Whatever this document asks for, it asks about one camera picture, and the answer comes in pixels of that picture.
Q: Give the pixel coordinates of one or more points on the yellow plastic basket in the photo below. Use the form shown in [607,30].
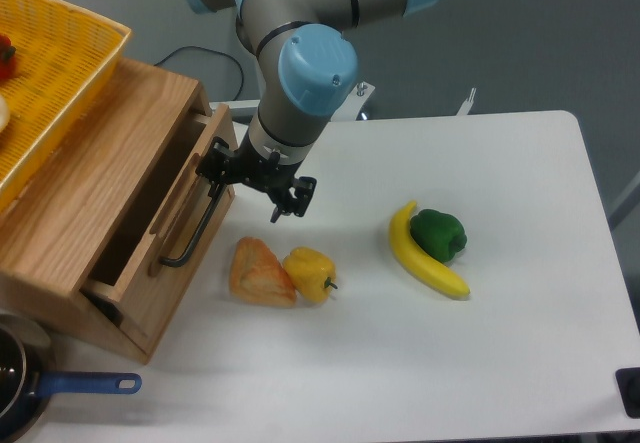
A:
[65,56]

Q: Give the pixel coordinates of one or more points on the toy croissant bread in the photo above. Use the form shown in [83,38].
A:
[257,276]

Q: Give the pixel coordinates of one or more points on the wooden top drawer black handle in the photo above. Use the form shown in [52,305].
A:
[149,263]

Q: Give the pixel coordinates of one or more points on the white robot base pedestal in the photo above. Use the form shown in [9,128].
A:
[261,83]

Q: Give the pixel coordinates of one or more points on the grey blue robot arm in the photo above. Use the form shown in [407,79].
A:
[308,69]

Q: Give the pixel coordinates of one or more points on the wooden drawer cabinet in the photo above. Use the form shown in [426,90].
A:
[54,234]

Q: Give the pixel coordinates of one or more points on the blue handled frying pan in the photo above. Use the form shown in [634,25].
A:
[29,377]

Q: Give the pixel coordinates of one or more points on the yellow toy bell pepper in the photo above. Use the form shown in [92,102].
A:
[312,273]

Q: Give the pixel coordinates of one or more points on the red toy pepper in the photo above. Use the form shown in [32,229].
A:
[8,61]

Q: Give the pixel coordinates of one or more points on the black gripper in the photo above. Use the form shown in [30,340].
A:
[221,167]

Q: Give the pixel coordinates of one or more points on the white round object in basket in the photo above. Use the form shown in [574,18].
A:
[5,113]

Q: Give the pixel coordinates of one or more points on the green toy bell pepper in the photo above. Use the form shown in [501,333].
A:
[442,236]

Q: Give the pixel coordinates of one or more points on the black device at table edge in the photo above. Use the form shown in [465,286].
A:
[628,382]

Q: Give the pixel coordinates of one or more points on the yellow toy banana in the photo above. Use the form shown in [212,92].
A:
[417,262]

